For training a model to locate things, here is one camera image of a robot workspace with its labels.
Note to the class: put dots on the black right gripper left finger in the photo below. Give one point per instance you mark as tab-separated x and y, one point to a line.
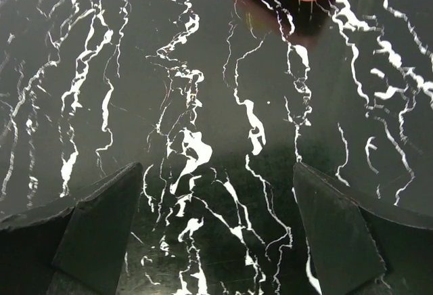
75	244

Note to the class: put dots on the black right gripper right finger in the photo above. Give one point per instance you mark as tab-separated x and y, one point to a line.
360	244

